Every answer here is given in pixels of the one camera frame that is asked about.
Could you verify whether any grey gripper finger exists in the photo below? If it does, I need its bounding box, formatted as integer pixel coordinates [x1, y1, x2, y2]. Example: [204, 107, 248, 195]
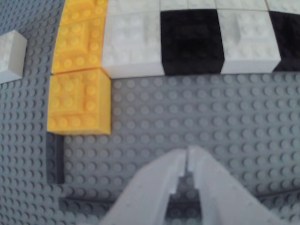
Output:
[188, 145, 283, 225]
[98, 148, 188, 225]

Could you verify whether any grey studded lego baseplate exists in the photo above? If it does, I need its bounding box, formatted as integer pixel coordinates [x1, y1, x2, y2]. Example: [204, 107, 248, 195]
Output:
[0, 0, 300, 225]

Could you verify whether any white lego cube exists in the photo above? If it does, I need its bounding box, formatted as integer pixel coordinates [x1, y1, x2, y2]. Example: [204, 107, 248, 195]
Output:
[101, 10, 165, 78]
[219, 9, 282, 75]
[107, 0, 162, 16]
[215, 0, 268, 12]
[0, 30, 28, 84]
[160, 0, 218, 12]
[265, 0, 300, 14]

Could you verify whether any black lego cube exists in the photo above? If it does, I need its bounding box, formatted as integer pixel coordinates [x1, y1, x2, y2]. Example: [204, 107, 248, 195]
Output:
[160, 8, 225, 76]
[268, 10, 300, 73]

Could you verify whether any long dark grey lego strip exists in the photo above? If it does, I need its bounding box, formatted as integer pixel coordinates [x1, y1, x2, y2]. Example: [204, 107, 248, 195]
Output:
[58, 189, 300, 218]

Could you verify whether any yellow lego cube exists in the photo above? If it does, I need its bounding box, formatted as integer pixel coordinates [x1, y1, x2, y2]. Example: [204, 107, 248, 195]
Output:
[51, 15, 106, 75]
[61, 0, 109, 23]
[46, 67, 112, 137]

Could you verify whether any short dark grey lego strip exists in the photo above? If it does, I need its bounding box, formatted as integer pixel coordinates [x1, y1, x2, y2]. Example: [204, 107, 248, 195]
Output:
[46, 131, 66, 185]

